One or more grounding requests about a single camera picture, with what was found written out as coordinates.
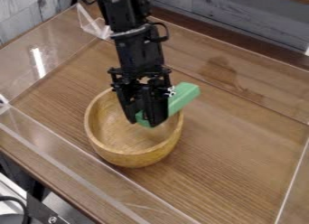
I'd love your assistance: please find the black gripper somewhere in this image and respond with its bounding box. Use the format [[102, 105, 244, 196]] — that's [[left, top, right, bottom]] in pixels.
[[108, 23, 171, 127]]

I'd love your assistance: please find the green rectangular block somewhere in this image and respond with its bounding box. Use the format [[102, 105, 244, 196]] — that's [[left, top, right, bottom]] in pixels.
[[135, 82, 201, 128]]

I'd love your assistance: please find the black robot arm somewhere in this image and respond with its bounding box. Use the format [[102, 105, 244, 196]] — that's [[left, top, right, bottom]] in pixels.
[[96, 0, 171, 127]]

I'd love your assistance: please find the brown wooden bowl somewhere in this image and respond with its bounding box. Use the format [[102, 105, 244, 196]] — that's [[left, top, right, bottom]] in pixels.
[[83, 89, 183, 168]]

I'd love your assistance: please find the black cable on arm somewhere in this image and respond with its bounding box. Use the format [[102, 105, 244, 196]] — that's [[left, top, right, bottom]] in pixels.
[[145, 21, 170, 43]]

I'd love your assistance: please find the clear acrylic corner bracket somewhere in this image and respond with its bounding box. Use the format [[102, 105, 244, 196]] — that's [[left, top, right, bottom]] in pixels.
[[76, 4, 112, 40]]

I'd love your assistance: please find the clear acrylic tray wall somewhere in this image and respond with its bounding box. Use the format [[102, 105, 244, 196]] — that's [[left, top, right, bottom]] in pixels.
[[0, 103, 201, 224]]

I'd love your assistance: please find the black cable lower left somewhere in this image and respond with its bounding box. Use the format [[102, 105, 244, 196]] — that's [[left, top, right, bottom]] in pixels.
[[0, 195, 31, 224]]

